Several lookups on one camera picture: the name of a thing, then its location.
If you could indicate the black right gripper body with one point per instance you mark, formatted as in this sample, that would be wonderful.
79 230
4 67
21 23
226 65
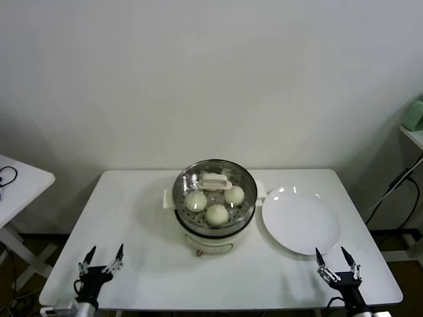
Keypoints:
350 287

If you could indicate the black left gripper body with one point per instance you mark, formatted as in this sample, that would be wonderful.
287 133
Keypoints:
94 282

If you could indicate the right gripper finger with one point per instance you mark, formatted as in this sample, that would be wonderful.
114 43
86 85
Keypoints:
327 272
356 272

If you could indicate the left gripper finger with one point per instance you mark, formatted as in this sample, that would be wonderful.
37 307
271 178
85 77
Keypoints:
117 262
88 262

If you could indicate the white steamed baozi bun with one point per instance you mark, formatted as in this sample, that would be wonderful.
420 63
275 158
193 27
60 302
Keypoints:
195 202
234 195
217 215

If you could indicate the stainless steel steamer basket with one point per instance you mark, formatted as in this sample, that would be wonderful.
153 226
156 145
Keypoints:
215 231

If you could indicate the white round plate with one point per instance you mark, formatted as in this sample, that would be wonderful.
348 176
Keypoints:
297 218

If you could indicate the cream electric cooking pot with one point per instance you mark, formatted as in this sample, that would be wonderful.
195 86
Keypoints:
215 246

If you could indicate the white folding side table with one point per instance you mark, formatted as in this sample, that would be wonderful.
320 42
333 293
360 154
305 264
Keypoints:
26 185

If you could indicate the pale green appliance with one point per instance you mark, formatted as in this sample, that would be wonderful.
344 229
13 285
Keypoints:
414 114

